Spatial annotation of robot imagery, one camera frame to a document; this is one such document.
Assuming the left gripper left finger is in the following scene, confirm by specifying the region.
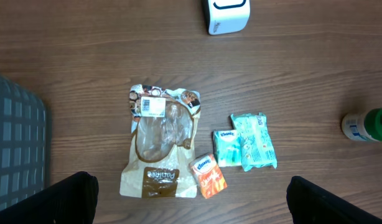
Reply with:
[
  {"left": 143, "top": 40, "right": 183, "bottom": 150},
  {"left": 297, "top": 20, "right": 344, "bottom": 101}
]
[{"left": 0, "top": 171, "right": 99, "bottom": 223}]

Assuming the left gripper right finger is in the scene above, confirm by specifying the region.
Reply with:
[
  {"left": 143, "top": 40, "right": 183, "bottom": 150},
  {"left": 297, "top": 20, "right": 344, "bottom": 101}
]
[{"left": 286, "top": 176, "right": 382, "bottom": 224}]

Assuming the teal white snack packet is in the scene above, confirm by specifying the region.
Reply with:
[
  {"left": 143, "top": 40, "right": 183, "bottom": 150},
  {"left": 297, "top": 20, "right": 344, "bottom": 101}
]
[{"left": 230, "top": 113, "right": 277, "bottom": 172}]

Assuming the small teal packet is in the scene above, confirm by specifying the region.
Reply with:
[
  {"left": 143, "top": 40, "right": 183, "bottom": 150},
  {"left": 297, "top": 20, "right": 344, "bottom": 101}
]
[{"left": 213, "top": 129, "right": 241, "bottom": 167}]

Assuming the green lid jar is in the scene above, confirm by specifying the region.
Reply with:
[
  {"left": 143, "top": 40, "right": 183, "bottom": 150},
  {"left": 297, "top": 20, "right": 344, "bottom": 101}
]
[{"left": 341, "top": 108, "right": 382, "bottom": 142}]

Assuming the orange white packet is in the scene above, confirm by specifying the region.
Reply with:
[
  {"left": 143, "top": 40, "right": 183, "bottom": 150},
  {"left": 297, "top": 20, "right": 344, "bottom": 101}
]
[{"left": 189, "top": 154, "right": 227, "bottom": 199}]

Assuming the beige bread bag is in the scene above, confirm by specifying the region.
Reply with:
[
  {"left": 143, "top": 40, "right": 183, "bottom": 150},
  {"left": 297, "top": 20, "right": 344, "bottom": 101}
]
[{"left": 119, "top": 84, "right": 201, "bottom": 198}]

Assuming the white barcode scanner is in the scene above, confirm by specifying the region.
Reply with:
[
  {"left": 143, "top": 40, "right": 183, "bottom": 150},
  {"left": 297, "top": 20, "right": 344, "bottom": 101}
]
[{"left": 201, "top": 0, "right": 251, "bottom": 35}]

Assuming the grey plastic mesh basket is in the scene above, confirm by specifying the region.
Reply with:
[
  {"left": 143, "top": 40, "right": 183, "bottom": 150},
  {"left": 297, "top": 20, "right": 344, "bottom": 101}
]
[{"left": 0, "top": 76, "right": 47, "bottom": 211}]

